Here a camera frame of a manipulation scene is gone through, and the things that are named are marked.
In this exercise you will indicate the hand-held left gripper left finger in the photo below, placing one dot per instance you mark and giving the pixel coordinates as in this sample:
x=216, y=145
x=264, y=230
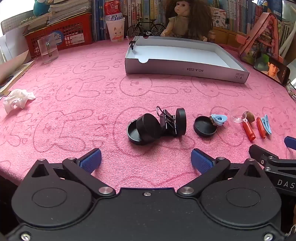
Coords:
x=91, y=160

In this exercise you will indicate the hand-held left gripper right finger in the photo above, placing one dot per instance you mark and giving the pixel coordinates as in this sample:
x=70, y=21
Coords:
x=201, y=162

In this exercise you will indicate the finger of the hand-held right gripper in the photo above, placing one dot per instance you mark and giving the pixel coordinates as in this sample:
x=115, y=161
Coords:
x=260, y=154
x=291, y=142

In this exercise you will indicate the orange red clip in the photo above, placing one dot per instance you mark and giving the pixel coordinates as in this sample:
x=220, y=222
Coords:
x=248, y=131
x=260, y=128

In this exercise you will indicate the plain blue hair clip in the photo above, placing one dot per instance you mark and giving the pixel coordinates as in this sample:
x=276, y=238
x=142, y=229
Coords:
x=266, y=126

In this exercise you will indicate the black round cap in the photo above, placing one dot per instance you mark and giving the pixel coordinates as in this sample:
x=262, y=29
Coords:
x=204, y=127
x=132, y=134
x=181, y=121
x=148, y=126

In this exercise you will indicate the brown nut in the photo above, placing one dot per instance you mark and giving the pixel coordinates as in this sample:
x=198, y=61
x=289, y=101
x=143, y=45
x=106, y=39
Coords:
x=250, y=117

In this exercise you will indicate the clear suction cup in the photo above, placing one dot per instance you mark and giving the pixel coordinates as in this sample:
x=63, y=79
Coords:
x=237, y=114

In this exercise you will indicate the blue hair clip with beads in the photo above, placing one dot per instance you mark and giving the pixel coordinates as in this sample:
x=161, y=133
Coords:
x=219, y=119

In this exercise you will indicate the large black binder clip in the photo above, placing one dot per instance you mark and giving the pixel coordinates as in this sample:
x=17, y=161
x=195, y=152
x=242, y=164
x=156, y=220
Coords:
x=167, y=121

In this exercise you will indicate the white cardboard box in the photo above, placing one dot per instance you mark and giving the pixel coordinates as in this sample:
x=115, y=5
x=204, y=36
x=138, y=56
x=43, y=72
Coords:
x=185, y=70

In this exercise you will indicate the pink rabbit print towel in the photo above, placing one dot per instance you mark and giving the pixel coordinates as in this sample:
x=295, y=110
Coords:
x=81, y=104

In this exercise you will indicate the black smartphone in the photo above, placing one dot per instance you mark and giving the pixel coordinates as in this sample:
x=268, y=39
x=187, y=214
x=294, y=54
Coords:
x=272, y=69

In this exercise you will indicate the crumpled white tissue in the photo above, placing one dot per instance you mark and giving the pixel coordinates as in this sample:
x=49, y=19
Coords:
x=17, y=99

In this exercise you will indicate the pink triangular toy house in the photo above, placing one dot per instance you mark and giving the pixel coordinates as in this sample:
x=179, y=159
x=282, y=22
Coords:
x=266, y=34

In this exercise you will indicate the open book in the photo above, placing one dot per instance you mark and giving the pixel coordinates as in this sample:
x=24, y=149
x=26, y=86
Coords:
x=13, y=74

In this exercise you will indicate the clear glass cup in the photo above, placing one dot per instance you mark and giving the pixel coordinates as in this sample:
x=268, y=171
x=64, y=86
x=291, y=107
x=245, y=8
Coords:
x=47, y=52

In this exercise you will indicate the wooden drawer box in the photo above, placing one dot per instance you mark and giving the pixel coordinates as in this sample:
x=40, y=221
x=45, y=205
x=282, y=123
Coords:
x=226, y=36

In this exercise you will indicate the small black binder clip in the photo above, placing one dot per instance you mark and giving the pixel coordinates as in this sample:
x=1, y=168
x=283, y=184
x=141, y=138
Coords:
x=132, y=42

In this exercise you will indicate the large red plastic basket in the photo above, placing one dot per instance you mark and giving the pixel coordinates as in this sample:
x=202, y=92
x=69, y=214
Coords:
x=76, y=30

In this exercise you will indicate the white paper cup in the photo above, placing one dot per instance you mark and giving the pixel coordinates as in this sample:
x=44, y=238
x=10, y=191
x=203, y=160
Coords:
x=115, y=31

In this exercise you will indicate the long row of upright books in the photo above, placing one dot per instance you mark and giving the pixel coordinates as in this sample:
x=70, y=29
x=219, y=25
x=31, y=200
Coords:
x=242, y=16

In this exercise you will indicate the miniature black bicycle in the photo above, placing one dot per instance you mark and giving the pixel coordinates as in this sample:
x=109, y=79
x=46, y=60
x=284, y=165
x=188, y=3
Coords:
x=133, y=30

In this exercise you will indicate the row of thin blue books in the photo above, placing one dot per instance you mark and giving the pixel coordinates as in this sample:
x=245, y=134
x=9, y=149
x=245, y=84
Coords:
x=99, y=20

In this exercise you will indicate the doll with curly brown hair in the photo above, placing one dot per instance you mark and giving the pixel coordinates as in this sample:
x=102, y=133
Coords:
x=182, y=23

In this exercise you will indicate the colourful small carton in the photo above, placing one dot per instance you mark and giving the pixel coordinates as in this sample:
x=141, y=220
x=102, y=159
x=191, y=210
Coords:
x=218, y=19

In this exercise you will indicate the red beer can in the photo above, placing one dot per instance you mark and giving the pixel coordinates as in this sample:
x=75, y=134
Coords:
x=113, y=10

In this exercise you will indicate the stack of books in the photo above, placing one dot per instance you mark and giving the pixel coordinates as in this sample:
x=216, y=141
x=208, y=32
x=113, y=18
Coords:
x=69, y=9

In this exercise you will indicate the blue and white plush toy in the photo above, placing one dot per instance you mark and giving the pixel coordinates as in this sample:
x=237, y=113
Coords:
x=40, y=7

